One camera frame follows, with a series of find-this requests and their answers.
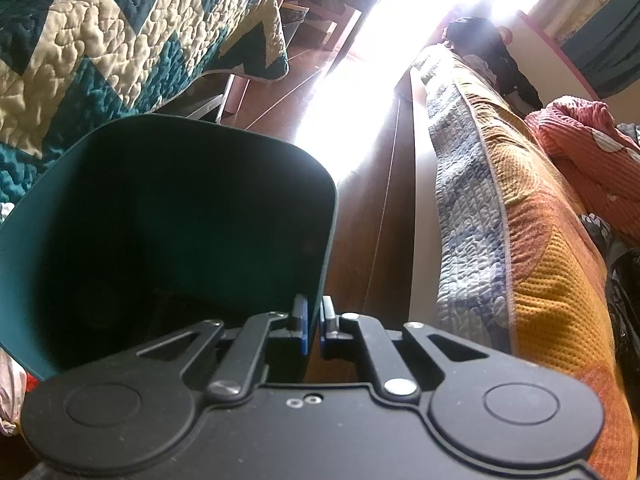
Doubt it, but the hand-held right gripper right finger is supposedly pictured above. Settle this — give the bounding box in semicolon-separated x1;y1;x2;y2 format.
320;296;494;401

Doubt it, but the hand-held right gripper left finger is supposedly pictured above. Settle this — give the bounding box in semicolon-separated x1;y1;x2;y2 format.
136;294;308;404

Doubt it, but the dark green plastic bin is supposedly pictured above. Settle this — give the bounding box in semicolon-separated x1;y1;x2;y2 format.
0;114;339;383

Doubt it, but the orange and blue patchwork quilt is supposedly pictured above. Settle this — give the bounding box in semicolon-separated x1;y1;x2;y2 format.
410;45;640;480

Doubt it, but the black patterned bag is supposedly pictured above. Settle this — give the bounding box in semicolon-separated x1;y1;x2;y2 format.
580;212;640;386

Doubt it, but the white floral cloth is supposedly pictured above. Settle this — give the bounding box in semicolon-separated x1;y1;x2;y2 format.
0;350;43;437

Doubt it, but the black garment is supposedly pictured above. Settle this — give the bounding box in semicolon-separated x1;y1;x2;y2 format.
442;16;543;111

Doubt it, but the pink ribbed blanket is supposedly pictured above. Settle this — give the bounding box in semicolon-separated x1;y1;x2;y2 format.
525;96;640;256

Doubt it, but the teal and cream zigzag quilt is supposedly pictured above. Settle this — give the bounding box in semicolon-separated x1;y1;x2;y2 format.
0;0;290;202

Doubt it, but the teal curtain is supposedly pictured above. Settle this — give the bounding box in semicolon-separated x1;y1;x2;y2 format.
560;0;640;98

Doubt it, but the wooden bed frame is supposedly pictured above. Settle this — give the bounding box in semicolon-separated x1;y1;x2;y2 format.
305;67;442;386

